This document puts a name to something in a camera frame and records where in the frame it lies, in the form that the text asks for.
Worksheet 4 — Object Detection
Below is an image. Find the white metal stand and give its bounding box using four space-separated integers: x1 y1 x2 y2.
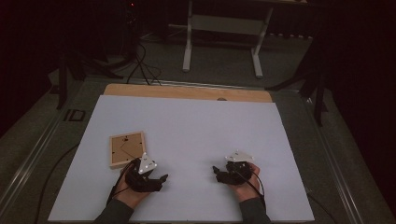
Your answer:
167 0 313 79

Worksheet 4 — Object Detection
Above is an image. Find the wooden picture frame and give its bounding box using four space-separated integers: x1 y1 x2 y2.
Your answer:
108 131 148 170

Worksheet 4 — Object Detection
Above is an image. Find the black tripod stand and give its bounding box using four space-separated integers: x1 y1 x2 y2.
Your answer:
55 43 125 110
265 36 331 127

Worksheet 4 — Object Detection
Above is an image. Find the left hand-held gripper black cable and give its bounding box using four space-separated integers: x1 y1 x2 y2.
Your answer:
106 160 139 206

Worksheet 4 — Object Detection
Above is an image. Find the person's left hand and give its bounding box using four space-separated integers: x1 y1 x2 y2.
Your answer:
114 167 151 210

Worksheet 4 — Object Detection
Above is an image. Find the hand-held gripper black cable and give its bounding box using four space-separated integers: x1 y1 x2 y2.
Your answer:
232 167 267 209
106 160 139 206

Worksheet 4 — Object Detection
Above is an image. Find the black square floor box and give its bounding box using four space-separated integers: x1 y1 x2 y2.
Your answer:
63 108 87 122

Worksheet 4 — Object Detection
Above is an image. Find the person's right hand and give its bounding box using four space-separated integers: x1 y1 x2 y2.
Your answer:
228 162 262 203

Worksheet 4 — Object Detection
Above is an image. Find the black floor cables bundle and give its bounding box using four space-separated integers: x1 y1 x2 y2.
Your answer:
125 42 163 86

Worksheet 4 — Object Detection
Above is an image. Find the metal floor rail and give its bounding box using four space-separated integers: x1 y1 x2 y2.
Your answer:
298 91 366 224
0 105 71 216

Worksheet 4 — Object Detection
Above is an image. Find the white table mat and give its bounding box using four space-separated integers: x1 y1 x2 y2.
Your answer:
48 94 316 224

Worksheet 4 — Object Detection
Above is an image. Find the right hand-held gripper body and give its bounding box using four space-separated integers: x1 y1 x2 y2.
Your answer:
219 149 255 185

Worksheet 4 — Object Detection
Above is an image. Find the black floor cable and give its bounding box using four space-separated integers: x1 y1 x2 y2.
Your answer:
305 191 340 224
33 142 80 224

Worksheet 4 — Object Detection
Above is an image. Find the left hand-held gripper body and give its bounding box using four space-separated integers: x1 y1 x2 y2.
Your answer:
125 151 164 193

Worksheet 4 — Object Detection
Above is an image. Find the right hand-held gripper black cable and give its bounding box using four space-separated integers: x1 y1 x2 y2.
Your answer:
232 167 267 209

